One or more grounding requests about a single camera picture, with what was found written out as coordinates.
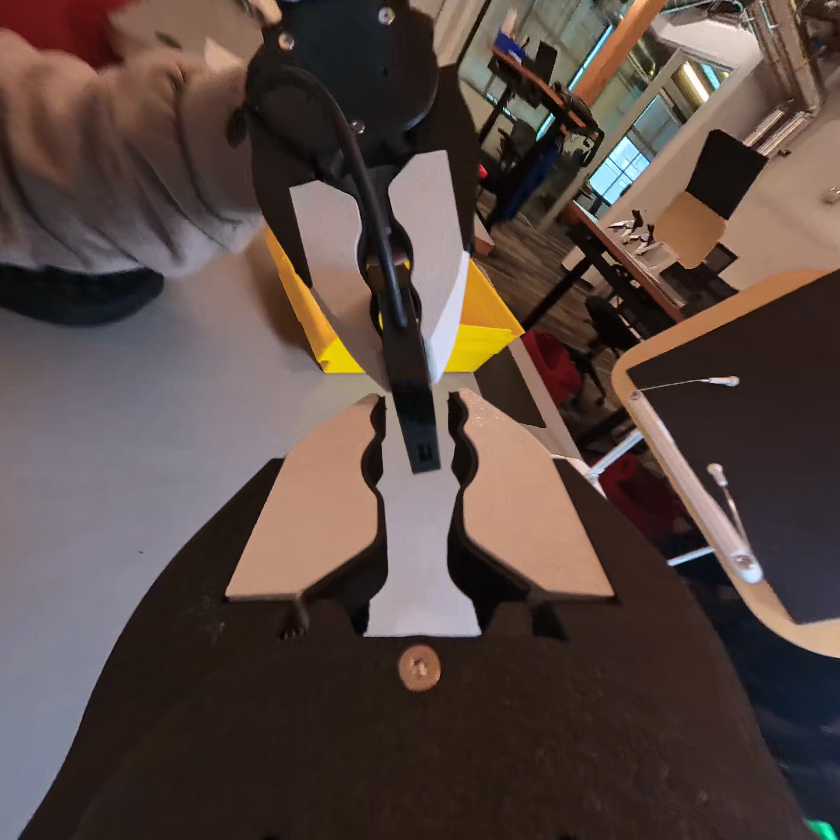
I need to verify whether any large red object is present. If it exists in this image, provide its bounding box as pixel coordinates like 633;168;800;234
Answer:
33;0;139;64

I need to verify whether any tan cardboard sheet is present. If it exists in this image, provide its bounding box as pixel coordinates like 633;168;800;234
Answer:
653;197;732;274

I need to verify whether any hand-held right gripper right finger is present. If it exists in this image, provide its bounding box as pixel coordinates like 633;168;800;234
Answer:
451;390;615;605

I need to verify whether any black adapter cable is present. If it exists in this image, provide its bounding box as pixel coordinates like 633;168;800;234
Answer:
247;66;441;476

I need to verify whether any red bag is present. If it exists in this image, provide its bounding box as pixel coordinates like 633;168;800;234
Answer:
525;329;588;410

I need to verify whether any standing desk with laptop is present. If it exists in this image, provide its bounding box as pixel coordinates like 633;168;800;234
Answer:
489;46;607;152

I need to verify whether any red battery bin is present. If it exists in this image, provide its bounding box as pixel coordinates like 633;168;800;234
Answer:
598;453;686;542

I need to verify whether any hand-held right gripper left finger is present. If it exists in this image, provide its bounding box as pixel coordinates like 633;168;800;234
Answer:
226;394;385;605

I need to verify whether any black panel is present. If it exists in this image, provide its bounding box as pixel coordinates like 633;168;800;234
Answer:
689;129;766;221

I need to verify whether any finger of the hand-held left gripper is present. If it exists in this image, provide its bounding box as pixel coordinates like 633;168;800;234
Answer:
287;178;397;395
388;149;471;384

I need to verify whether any person's left forearm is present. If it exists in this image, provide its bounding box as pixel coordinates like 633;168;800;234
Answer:
0;27;266;279

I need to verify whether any wooden post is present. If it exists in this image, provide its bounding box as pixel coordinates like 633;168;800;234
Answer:
575;0;666;109

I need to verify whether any cluttered wooden desk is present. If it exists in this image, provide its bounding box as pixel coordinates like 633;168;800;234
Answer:
525;201;716;345

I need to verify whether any yellow plastic bin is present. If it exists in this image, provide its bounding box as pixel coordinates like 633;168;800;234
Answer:
263;224;526;378

